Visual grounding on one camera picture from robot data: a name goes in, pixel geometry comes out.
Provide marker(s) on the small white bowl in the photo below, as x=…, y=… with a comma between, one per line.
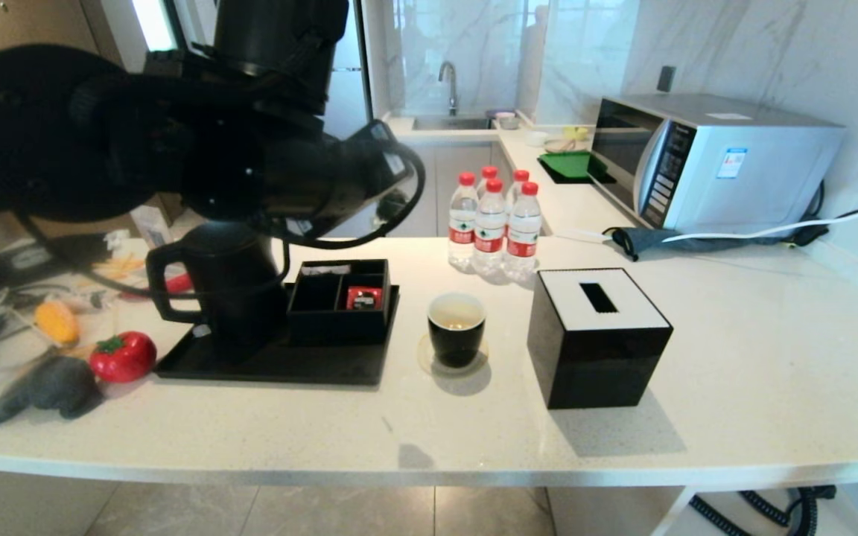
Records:
x=536, y=138

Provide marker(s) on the black cup white inside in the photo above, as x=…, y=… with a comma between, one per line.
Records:
x=457, y=344

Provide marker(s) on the yellow toy corn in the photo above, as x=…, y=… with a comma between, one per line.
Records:
x=56, y=321

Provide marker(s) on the clear sachet of dark tea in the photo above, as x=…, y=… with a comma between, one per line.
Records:
x=392, y=206

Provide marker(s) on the printed placemat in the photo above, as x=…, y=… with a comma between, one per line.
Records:
x=34, y=260

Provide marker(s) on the black compartment organizer box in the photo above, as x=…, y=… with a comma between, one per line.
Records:
x=336, y=327

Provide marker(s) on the green plastic tray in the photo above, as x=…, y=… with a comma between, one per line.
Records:
x=567, y=164

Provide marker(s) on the water bottles red caps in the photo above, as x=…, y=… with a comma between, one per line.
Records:
x=462, y=223
x=523, y=238

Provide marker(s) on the black electric kettle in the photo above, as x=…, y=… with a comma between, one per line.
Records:
x=239, y=298

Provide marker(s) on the red toy tomato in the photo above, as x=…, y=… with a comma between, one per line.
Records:
x=124, y=357

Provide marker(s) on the yellow bowl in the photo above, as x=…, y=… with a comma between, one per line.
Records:
x=576, y=134

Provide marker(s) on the black tissue box white top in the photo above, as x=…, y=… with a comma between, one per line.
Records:
x=593, y=365

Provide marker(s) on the steel kitchen sink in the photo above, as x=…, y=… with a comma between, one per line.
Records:
x=447, y=123

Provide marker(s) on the small paper card sign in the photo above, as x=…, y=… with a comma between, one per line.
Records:
x=152, y=227

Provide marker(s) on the grey wall outlet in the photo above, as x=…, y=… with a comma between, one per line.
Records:
x=666, y=80

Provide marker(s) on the black serving tray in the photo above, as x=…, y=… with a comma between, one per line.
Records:
x=287, y=366

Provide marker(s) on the red toy chili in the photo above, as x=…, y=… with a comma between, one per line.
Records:
x=176, y=284

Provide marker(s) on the clear round coaster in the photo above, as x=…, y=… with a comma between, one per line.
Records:
x=423, y=359

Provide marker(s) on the white base cabinet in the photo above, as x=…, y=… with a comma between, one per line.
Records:
x=436, y=186

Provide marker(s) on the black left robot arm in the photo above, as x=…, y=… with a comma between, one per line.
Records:
x=64, y=126

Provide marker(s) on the window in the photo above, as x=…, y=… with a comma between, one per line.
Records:
x=153, y=26

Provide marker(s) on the purple bowl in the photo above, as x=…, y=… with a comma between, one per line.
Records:
x=502, y=117

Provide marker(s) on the red coffee sachet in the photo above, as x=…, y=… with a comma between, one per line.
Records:
x=364, y=298

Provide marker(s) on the white paper sachet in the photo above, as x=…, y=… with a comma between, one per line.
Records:
x=325, y=269

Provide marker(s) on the silver microwave oven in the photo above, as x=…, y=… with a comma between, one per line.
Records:
x=757, y=179

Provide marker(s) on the chrome kitchen faucet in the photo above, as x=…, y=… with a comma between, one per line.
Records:
x=450, y=82

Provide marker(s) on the water bottle red cap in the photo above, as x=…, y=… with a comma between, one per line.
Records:
x=520, y=177
x=490, y=234
x=488, y=174

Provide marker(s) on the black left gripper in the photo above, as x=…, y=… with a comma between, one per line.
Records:
x=325, y=179

